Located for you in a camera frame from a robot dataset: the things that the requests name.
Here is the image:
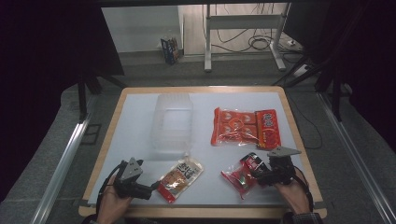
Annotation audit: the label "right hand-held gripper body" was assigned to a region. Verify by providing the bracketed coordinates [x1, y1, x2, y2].
[264, 146, 303, 187]

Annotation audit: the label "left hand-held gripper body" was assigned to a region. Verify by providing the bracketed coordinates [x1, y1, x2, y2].
[112, 157, 153, 201]

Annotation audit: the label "small red snack packet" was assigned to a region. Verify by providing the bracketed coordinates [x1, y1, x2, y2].
[220, 151, 269, 201]

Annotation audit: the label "white and orange food pouch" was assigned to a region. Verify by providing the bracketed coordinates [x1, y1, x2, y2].
[156, 156, 205, 204]

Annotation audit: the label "large orange snack multipack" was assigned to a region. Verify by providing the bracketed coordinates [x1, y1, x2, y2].
[210, 106, 282, 151]

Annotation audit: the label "clear plastic container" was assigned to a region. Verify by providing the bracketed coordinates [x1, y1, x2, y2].
[150, 92, 194, 156]

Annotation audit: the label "person's right hand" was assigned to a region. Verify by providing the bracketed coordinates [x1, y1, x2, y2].
[274, 176, 312, 216]

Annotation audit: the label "person's left hand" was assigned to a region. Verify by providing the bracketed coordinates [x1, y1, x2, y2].
[96, 175, 134, 224]

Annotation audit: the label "black tripod legs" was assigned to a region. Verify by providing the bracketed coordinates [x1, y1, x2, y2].
[272, 52, 332, 89]

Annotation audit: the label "blue carton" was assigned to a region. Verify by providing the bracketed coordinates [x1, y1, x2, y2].
[160, 36, 182, 66]

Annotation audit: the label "dark curtain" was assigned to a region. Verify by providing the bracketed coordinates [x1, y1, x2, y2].
[311, 0, 396, 153]
[0, 0, 125, 203]

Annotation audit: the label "white metal stand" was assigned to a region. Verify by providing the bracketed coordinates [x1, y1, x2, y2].
[204, 3, 292, 73]

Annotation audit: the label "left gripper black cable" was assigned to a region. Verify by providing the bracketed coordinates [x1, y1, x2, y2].
[95, 161, 129, 216]

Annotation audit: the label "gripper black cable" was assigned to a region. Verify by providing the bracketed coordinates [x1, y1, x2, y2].
[95, 161, 129, 216]
[292, 166, 315, 214]

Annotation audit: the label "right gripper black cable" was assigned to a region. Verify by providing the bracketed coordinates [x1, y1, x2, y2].
[292, 166, 315, 214]

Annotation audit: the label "thin black floor cable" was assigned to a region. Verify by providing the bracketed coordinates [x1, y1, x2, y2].
[288, 92, 324, 150]

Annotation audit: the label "black floor frame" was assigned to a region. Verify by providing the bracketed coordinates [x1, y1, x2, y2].
[80, 123, 103, 146]

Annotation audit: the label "aluminium floor rail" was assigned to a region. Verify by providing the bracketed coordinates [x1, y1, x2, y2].
[317, 91, 396, 224]
[29, 118, 92, 224]

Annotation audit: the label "black stand post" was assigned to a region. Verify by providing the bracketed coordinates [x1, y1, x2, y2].
[76, 71, 129, 123]
[329, 66, 344, 123]

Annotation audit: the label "black floor cable bundle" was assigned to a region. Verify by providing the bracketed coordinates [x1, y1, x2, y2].
[214, 3, 302, 54]

